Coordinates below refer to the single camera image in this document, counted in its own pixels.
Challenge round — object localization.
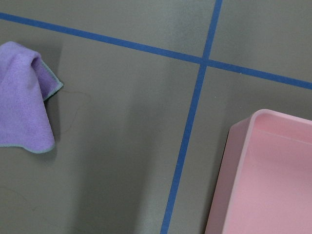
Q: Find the pink plastic box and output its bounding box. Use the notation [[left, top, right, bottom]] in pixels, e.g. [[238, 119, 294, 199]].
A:
[[205, 109, 312, 234]]

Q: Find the purple microfiber cloth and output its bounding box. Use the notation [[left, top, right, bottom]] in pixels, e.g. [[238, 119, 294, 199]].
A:
[[0, 41, 63, 154]]

